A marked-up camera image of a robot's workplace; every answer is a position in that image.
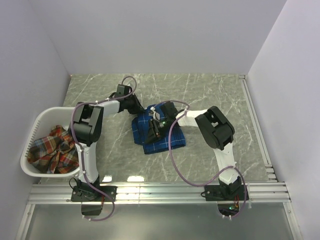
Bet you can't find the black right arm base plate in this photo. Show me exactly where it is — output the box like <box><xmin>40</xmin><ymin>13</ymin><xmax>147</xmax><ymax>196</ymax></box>
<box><xmin>200</xmin><ymin>185</ymin><xmax>249</xmax><ymax>202</ymax></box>

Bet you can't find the white plastic laundry basket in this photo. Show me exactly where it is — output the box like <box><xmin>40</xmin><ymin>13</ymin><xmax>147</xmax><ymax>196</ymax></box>
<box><xmin>20</xmin><ymin>107</ymin><xmax>79</xmax><ymax>179</ymax></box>

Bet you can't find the blue plaid long sleeve shirt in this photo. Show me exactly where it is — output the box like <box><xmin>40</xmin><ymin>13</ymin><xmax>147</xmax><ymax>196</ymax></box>
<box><xmin>131</xmin><ymin>104</ymin><xmax>186</xmax><ymax>155</ymax></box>

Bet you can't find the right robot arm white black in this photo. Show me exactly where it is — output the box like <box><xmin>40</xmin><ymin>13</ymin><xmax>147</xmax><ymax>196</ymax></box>
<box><xmin>145</xmin><ymin>101</ymin><xmax>242</xmax><ymax>200</ymax></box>

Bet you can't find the aluminium mounting rail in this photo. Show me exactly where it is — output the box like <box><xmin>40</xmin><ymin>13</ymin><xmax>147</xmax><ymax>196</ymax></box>
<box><xmin>27</xmin><ymin>182</ymin><xmax>291</xmax><ymax>205</ymax></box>

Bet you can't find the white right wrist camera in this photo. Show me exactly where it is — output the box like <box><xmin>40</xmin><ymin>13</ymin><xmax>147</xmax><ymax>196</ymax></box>
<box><xmin>148</xmin><ymin>106</ymin><xmax>161</xmax><ymax>121</ymax></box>

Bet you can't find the red brown plaid shirt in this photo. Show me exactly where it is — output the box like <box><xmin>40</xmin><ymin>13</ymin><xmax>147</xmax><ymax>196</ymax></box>
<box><xmin>27</xmin><ymin>125</ymin><xmax>79</xmax><ymax>174</ymax></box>

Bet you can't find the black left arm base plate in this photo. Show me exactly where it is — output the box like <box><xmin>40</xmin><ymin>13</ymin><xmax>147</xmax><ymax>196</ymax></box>
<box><xmin>70</xmin><ymin>186</ymin><xmax>117</xmax><ymax>203</ymax></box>

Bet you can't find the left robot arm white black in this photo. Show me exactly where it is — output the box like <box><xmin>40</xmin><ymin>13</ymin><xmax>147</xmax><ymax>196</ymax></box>
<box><xmin>69</xmin><ymin>83</ymin><xmax>145</xmax><ymax>201</ymax></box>

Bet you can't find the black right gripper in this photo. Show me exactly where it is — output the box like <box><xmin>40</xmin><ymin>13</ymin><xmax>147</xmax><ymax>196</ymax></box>
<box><xmin>145</xmin><ymin>117</ymin><xmax>172</xmax><ymax>146</ymax></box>

